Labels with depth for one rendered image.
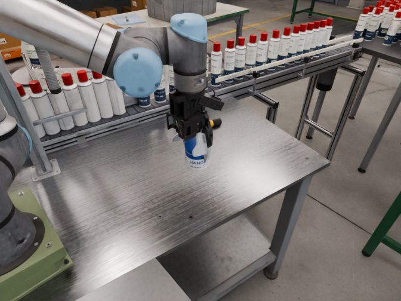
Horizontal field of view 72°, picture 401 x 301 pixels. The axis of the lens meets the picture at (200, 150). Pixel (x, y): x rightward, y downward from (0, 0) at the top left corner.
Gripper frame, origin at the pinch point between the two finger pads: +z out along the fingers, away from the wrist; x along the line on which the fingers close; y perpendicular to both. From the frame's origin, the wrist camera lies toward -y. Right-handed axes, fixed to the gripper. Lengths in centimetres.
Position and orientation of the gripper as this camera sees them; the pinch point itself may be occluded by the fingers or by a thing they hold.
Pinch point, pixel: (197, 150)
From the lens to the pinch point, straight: 78.8
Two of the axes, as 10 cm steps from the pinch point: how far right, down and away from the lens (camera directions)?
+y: -7.4, 4.2, -5.3
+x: 6.7, 4.7, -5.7
